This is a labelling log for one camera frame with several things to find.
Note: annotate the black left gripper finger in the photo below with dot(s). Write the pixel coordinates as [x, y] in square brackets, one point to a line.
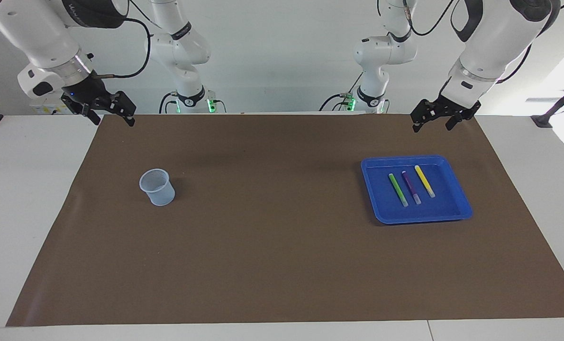
[455, 121]
[422, 113]

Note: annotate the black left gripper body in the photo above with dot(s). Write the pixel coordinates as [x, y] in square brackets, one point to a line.
[450, 110]

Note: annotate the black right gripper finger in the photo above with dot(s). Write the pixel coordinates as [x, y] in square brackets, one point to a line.
[94, 117]
[126, 108]

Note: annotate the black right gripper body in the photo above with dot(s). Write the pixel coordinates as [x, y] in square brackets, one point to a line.
[87, 92]

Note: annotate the yellow marker pen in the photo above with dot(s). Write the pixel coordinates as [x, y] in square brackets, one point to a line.
[424, 181]

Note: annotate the purple marker pen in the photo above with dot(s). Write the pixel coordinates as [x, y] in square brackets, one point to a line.
[411, 187]

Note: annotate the green marker pen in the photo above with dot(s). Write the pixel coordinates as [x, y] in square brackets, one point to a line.
[398, 190]

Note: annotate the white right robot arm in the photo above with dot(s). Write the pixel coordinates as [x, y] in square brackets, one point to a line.
[35, 33]

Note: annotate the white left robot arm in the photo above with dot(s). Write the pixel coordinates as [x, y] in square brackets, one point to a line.
[486, 42]

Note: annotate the blue plastic tray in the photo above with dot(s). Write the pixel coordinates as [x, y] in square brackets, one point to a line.
[445, 208]

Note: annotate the translucent plastic cup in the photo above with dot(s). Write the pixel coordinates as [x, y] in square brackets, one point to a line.
[158, 189]

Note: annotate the black clamp stand with pole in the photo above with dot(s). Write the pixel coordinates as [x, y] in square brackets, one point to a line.
[559, 102]

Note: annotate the brown table mat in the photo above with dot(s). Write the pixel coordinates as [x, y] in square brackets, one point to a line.
[263, 246]

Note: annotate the white wall socket box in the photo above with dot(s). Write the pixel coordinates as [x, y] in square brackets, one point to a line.
[45, 109]

